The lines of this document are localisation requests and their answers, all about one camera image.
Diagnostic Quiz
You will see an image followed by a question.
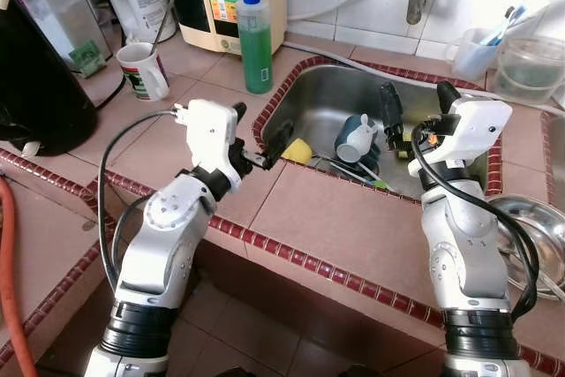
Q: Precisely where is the blue white bunny mug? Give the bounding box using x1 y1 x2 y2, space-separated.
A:
334 112 382 166

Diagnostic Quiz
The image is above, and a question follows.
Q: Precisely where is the round steel basin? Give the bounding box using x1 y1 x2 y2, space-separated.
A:
481 193 565 300

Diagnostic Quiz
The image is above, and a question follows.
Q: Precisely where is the small yellow sponge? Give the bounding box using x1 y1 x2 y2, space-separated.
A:
282 139 313 166

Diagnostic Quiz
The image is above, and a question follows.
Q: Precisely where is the green liquid bottle blue cap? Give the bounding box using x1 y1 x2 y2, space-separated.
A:
234 0 275 95

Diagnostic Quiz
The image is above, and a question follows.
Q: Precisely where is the green blue white toothbrush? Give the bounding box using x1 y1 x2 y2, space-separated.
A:
349 165 391 192

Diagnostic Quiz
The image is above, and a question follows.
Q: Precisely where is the stainless steel sink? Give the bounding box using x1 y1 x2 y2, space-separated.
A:
252 55 504 201
545 112 565 219

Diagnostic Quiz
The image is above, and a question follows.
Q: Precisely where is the white printed mug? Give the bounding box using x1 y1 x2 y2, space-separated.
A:
116 41 171 102

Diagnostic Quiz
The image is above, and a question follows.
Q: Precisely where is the long metal spoon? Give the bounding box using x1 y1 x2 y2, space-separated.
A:
501 245 565 307

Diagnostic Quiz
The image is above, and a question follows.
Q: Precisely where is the black kettle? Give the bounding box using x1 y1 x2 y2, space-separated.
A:
0 0 100 159

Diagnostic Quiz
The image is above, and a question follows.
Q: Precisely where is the clear lidded plastic container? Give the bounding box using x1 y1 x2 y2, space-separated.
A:
12 0 113 78

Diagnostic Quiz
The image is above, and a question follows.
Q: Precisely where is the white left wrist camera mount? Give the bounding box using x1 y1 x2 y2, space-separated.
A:
174 99 237 192

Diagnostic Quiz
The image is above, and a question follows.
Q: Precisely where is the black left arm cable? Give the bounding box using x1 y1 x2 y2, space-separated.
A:
97 110 191 294

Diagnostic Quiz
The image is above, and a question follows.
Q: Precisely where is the orange hose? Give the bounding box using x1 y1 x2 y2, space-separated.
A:
0 174 41 377

